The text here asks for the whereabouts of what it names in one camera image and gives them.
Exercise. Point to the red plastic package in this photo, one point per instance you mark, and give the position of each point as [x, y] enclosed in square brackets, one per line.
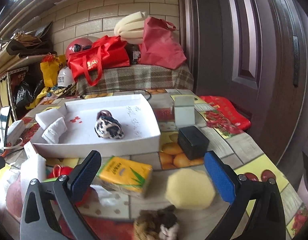
[224, 106]

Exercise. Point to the dark red fabric bag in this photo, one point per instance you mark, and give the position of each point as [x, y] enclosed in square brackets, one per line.
[159, 46]

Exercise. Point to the yellow tissue pack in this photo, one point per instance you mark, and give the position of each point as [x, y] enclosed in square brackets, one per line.
[126, 176]

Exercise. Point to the brown braided scrunchie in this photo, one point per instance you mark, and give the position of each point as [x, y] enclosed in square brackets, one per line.
[156, 224]

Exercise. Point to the brown door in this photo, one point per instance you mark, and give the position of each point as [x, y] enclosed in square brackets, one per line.
[255, 54]

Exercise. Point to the white foam block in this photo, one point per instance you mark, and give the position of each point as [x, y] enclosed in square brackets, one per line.
[46, 118]

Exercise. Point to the yellow gift bag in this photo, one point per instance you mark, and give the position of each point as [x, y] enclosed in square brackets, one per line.
[50, 67]

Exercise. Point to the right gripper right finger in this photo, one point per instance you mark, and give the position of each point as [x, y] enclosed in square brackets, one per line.
[267, 219]

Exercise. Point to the white charger box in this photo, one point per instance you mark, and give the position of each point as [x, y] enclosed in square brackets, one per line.
[14, 131]

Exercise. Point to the white cardboard tray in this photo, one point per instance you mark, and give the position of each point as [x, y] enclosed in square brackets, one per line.
[133, 112]

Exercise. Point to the white folded cloth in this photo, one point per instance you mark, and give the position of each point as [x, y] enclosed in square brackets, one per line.
[54, 131]

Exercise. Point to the cream foam roll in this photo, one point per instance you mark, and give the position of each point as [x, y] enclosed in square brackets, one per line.
[131, 27]

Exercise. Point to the white open small box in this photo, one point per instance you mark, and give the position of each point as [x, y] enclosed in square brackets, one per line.
[184, 110]

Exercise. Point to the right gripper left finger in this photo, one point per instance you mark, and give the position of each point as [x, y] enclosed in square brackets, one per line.
[38, 219]

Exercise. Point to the red shiny tote bag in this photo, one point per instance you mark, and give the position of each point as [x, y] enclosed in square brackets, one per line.
[105, 53]

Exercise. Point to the black small box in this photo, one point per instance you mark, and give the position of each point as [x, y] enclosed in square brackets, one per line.
[193, 142]

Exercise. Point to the white helmet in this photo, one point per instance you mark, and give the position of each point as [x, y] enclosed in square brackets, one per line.
[65, 77]

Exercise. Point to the red apple plush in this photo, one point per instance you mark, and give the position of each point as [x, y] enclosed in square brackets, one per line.
[59, 170]

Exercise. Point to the plaid covered bench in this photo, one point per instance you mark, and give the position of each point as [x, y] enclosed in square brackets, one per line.
[137, 77]

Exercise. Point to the yellow round sponge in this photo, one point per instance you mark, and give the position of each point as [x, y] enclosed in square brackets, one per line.
[189, 189]

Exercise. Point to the red helmet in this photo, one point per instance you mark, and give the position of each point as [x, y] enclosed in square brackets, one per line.
[78, 45]

